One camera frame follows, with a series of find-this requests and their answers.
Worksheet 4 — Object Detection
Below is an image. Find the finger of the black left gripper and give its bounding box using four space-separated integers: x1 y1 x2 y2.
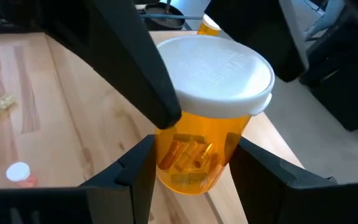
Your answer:
204 0 310 83
46 0 183 130

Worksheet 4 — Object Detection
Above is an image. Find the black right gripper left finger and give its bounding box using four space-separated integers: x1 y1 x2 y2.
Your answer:
78 134 157 224

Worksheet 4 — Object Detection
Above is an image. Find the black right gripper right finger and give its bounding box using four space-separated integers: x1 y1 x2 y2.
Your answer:
229 136 338 224

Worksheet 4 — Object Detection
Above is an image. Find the large orange medicine bottle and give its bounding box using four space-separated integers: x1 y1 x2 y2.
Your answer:
196 14 222 37
154 34 275 196

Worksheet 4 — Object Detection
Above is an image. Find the wooden shelf black metal frame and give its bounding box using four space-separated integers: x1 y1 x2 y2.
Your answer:
44 14 304 224

